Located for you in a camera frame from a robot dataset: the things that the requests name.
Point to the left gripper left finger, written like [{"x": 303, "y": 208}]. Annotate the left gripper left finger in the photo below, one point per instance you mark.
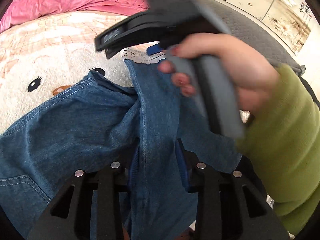
[{"x": 68, "y": 215}]

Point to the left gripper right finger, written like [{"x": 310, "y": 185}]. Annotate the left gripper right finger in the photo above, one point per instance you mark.
[{"x": 229, "y": 205}]

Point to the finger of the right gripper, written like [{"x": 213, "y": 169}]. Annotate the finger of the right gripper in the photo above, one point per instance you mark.
[
  {"x": 154, "y": 49},
  {"x": 111, "y": 52}
]

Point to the blue denim lace-trimmed pants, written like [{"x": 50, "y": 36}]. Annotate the blue denim lace-trimmed pants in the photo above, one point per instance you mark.
[{"x": 87, "y": 126}]

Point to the green right sleeve forearm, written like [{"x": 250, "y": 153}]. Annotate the green right sleeve forearm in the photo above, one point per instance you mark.
[{"x": 282, "y": 142}]

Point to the person right hand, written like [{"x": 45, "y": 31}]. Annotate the person right hand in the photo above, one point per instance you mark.
[{"x": 253, "y": 76}]

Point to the pink duvet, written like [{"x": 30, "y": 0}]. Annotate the pink duvet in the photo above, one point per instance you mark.
[{"x": 21, "y": 11}]

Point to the orange bear pattern blanket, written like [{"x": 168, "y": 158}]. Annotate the orange bear pattern blanket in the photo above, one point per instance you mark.
[{"x": 43, "y": 57}]

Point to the grey padded headboard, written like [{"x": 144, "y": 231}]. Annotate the grey padded headboard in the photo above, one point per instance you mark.
[{"x": 255, "y": 36}]

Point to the blossom wall painting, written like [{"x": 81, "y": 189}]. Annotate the blossom wall painting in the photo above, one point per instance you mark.
[{"x": 290, "y": 20}]

